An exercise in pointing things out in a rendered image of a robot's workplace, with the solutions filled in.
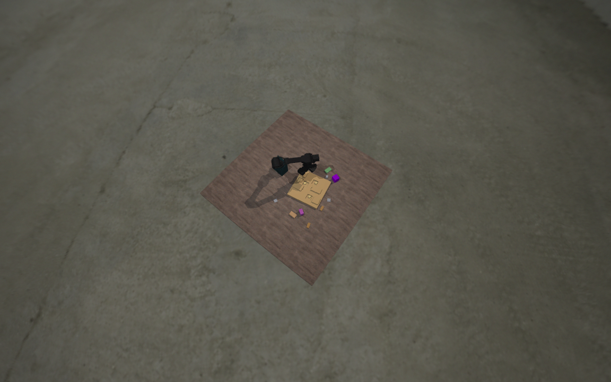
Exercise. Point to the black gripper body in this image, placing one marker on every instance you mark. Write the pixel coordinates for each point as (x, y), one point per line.
(303, 169)

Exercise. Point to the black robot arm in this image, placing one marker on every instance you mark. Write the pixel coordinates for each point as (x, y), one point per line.
(307, 158)

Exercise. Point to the tan puzzle board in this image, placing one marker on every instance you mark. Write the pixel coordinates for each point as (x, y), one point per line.
(317, 191)

